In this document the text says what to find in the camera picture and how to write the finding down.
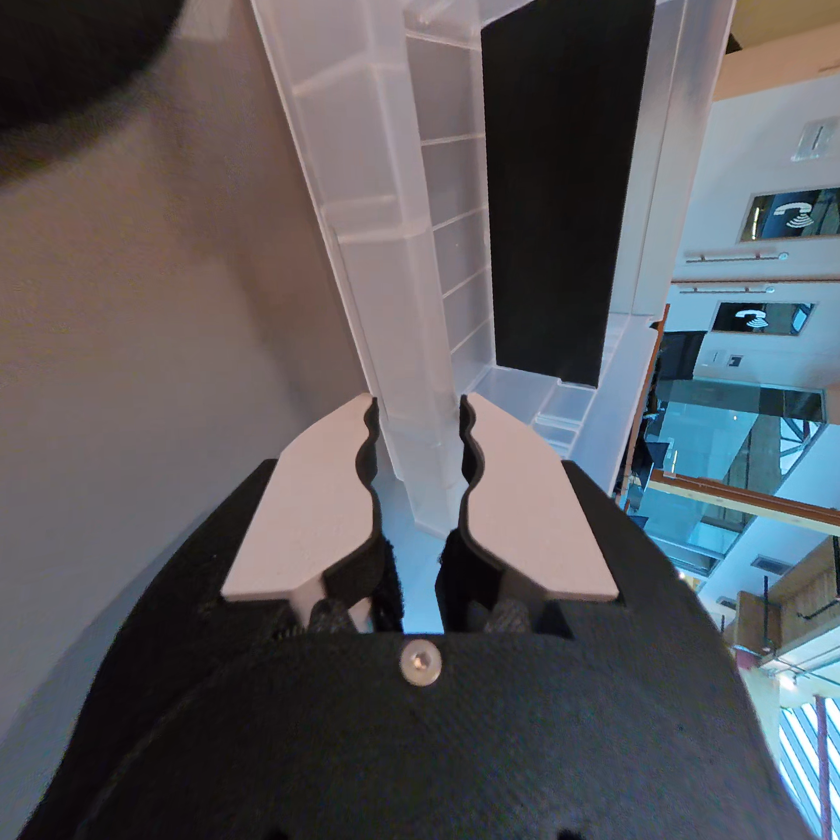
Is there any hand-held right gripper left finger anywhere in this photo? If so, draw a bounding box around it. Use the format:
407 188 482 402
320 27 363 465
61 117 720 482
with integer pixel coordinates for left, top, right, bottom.
221 392 403 634

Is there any black foam-lined case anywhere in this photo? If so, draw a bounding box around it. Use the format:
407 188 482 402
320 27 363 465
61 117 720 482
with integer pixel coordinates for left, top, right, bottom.
0 0 188 181

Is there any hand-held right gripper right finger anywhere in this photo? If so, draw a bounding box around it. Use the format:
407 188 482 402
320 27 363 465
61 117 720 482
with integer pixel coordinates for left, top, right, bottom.
435 392 622 635

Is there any clear plastic bin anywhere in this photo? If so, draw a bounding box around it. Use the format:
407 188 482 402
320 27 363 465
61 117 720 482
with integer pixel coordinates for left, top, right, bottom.
249 0 736 532

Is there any white phone booth door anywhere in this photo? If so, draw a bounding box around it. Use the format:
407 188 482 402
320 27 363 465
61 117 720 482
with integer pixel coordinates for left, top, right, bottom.
679 177 840 266

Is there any black divider of clear bin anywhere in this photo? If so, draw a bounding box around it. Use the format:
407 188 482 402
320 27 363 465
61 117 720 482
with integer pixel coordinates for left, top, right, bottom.
481 0 657 388

